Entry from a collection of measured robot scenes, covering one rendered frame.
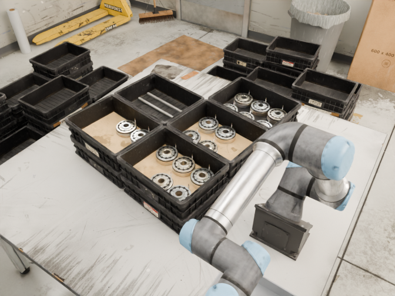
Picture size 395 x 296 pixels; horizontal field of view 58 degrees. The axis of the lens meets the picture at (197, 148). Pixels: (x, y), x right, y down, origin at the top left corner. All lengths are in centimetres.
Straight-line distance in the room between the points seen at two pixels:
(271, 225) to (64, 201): 94
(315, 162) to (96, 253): 96
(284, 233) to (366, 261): 115
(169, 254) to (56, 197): 62
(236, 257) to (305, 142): 37
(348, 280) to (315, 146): 151
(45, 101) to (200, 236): 215
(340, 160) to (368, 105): 283
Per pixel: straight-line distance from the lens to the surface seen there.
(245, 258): 85
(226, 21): 482
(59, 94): 290
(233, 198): 93
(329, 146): 100
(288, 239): 148
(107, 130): 189
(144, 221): 162
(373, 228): 271
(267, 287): 126
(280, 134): 103
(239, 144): 177
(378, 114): 372
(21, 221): 178
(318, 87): 294
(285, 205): 143
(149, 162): 168
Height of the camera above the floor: 199
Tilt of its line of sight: 42 degrees down
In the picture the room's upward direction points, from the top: straight up
